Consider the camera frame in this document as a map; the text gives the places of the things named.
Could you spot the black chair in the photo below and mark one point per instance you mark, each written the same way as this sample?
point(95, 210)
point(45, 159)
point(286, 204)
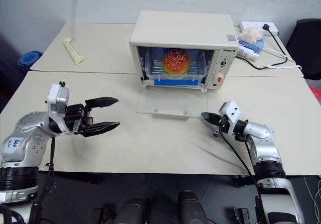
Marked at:
point(306, 48)

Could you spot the glass oven door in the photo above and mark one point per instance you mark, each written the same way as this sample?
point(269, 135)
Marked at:
point(173, 103)

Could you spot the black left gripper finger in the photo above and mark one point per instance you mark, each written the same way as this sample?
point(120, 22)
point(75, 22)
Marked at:
point(101, 129)
point(102, 102)

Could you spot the toy hamburger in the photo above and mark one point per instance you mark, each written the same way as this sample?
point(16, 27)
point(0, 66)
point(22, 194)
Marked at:
point(175, 61)

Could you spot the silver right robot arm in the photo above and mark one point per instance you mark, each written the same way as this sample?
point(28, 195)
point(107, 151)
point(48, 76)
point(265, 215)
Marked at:
point(265, 146)

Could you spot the dark rounded shape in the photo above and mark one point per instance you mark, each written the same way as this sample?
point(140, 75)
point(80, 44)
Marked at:
point(133, 211)
point(191, 207)

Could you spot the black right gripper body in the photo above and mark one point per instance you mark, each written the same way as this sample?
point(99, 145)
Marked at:
point(222, 124)

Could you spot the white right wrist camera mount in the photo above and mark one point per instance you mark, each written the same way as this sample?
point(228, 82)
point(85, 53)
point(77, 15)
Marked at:
point(232, 112)

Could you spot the white tube blue print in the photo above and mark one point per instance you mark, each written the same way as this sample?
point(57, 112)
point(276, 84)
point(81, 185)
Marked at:
point(247, 51)

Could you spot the cream timer knob red mark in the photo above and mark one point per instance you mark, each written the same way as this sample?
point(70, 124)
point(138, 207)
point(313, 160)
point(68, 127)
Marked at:
point(218, 78)

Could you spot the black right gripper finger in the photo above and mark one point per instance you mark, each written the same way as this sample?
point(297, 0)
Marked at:
point(210, 123)
point(209, 116)

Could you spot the blue plate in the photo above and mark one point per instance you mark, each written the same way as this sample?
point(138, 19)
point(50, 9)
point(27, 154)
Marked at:
point(260, 44)

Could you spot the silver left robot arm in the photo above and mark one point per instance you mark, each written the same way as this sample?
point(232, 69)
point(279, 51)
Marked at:
point(28, 131)

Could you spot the cream toaster oven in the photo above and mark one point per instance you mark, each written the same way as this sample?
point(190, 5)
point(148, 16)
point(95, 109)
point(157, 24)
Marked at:
point(185, 30)

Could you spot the clear bag with white food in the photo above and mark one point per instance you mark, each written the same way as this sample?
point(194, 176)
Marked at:
point(250, 34)

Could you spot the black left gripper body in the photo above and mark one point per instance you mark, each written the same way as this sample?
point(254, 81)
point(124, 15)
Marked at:
point(75, 118)

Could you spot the white power strip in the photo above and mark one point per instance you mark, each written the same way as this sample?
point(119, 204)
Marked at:
point(253, 24)

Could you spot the pink red bag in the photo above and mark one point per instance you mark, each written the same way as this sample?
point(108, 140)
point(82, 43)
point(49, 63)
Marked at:
point(316, 93)

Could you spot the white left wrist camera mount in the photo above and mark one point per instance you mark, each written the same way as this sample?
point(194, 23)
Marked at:
point(56, 94)

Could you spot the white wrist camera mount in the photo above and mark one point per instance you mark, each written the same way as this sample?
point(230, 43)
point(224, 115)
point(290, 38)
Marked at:
point(56, 94)
point(232, 112)

